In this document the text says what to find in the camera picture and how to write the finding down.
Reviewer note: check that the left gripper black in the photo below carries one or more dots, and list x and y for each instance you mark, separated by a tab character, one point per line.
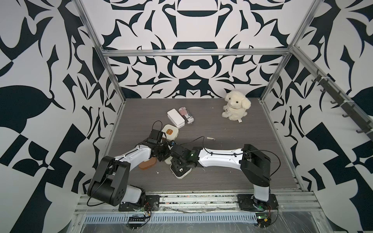
162	157

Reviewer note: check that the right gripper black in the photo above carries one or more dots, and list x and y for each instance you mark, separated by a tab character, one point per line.
174	166

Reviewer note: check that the cream nail clipper case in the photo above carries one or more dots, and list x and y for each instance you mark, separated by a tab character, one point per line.
170	132

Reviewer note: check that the brown nail clipper case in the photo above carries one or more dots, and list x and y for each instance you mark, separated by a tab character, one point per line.
147	164

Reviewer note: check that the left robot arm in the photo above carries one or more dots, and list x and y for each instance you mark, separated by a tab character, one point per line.
109	184

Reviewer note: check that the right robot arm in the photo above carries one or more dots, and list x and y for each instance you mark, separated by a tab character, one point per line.
254	163

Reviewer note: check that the white rectangular box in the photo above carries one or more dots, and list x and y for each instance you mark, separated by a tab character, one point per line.
176	119

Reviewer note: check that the flag pattern can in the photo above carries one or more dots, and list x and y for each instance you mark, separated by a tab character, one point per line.
186	115

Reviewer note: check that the white plush dog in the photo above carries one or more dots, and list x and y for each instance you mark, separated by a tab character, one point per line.
236	107

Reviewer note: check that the left electronics board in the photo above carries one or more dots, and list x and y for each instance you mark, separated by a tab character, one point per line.
135	222

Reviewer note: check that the electronics board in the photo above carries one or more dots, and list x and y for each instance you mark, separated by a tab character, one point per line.
264	220
135	222

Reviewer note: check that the right electronics board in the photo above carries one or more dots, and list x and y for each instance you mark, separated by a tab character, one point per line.
264	220

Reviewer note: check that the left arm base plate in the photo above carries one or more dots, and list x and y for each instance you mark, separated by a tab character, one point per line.
145	203

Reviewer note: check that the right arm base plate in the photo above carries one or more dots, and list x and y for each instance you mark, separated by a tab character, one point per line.
247	202

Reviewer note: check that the aluminium front rail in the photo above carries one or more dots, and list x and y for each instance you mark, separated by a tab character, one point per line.
227	201

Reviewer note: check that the wall hook rack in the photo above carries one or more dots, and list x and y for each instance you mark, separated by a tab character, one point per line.
349	106

